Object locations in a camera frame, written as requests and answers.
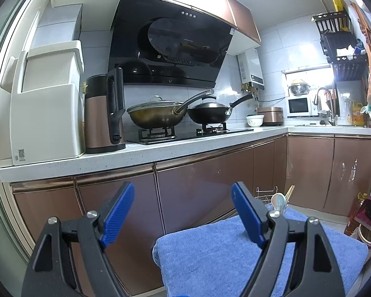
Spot brown upper kitchen cabinets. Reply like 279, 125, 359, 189
51, 0, 262, 45

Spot brown kitchen cabinets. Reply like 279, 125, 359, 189
51, 0, 262, 45
10, 132, 371, 297

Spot metal wok lid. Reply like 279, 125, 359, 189
188, 97, 231, 111

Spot white microwave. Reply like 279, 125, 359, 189
286, 96, 320, 118

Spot blue towel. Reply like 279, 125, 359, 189
151, 206, 369, 297

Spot brown rice cooker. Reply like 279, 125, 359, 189
256, 106, 284, 126

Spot white plastic storage container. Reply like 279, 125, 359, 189
0, 40, 86, 166

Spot glass wok lid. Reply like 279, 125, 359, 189
127, 95, 184, 114

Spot brown lower kitchen cabinets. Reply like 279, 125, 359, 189
10, 132, 371, 297

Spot white kitchen countertop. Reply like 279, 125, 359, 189
0, 124, 371, 183

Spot white water heater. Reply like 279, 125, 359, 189
237, 49, 264, 94

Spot black wok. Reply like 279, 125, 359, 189
187, 94, 254, 125

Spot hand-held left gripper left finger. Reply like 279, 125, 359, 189
21, 181, 135, 297

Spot white bottle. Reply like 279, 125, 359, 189
343, 98, 353, 126

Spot white bowl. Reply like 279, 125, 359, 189
246, 114, 265, 127

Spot metal bowl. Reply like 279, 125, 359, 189
289, 80, 311, 97

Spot brown electric kettle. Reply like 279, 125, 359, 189
83, 67, 127, 154

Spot yellow oil jug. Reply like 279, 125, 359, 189
351, 100, 366, 127

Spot yellow roll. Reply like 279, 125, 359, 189
331, 0, 347, 31

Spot black wall rack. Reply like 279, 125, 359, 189
312, 10, 370, 82

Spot black range hood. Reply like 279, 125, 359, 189
107, 0, 235, 90

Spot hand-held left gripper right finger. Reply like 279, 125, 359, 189
231, 181, 347, 297

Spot white ceramic spoon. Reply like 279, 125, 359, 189
271, 193, 285, 215

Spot wire utensil holder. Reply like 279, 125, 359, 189
254, 186, 290, 219

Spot brass wok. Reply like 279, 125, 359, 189
127, 89, 215, 129

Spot metal faucet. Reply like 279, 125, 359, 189
313, 87, 336, 126

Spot large oil bottle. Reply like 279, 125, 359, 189
345, 192, 369, 236

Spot black gas stove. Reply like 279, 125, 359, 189
126, 123, 254, 145

